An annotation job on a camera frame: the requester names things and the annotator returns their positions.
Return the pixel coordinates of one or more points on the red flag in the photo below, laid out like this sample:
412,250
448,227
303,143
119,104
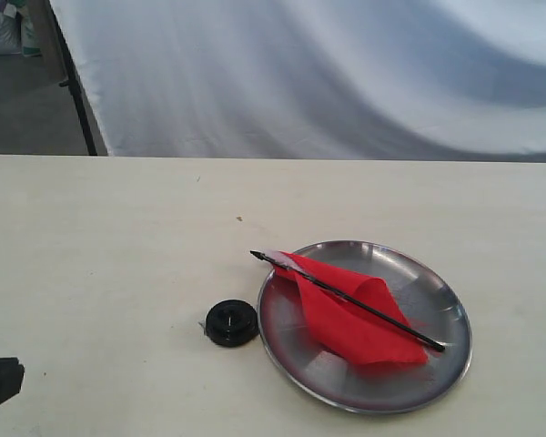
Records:
351,314

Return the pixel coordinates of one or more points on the black round flag base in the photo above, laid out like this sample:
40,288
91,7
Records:
231,323

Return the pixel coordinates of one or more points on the black backdrop stand pole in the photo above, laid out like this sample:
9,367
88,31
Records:
75,90

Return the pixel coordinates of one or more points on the round steel plate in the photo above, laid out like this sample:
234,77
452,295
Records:
426,300

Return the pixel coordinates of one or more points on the white sacks in background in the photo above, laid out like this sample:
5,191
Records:
17,33

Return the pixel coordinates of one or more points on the white backdrop cloth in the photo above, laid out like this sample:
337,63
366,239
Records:
443,80

